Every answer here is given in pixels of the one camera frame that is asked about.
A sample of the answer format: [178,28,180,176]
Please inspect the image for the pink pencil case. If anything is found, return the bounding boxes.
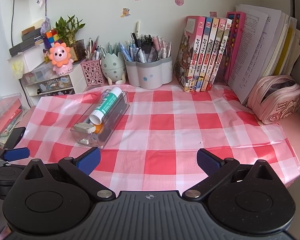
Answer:
[248,75,300,124]

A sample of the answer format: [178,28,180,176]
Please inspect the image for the stack of paper documents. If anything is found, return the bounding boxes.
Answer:
[227,4,300,105]

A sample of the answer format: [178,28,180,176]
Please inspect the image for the pencil lead refill box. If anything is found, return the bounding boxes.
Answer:
[99,99,127,143]

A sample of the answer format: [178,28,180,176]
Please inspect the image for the pink book stack left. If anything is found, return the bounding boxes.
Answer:
[0,95,23,135]

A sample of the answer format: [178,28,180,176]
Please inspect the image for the bamboo plant in pot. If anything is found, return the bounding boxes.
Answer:
[55,15,86,61]

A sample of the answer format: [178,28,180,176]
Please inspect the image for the black hanging cable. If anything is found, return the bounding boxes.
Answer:
[10,0,19,48]

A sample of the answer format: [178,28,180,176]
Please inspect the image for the white drawer organizer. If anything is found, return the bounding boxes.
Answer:
[21,63,87,97]

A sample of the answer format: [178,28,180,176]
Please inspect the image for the magnifying glass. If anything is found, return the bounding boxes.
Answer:
[136,45,159,63]

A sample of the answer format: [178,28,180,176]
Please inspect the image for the colourful rubik cube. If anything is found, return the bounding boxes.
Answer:
[43,29,61,50]

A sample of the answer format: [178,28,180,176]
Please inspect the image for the pink abacus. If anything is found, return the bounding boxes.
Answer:
[223,11,245,82]

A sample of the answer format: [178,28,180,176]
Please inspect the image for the green egg pen holder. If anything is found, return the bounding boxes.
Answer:
[101,52,127,85]

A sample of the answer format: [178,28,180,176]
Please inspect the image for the pink lion toy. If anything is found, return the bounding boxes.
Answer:
[49,42,74,76]

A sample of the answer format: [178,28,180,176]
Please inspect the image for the clear acrylic organizer tray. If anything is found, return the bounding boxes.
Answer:
[70,87,130,149]

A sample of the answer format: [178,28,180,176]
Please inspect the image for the red white checkered cloth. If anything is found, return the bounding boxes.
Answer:
[13,83,300,193]

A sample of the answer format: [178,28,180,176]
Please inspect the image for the white grey flower pen holder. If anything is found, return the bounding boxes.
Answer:
[125,56,173,89]

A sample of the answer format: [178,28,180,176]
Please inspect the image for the orange highlighter marker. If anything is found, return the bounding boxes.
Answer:
[94,124,103,134]

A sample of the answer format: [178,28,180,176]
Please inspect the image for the dark boxes on shelf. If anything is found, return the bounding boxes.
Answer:
[9,28,43,57]

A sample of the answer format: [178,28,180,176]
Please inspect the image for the comic book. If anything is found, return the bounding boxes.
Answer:
[199,17,220,92]
[210,18,232,85]
[204,18,226,90]
[192,17,213,91]
[174,16,206,92]

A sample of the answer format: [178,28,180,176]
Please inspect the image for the green white glue stick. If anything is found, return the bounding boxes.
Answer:
[89,87,122,125]

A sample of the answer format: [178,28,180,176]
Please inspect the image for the pink perforated pen holder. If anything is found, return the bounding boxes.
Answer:
[81,60,106,86]

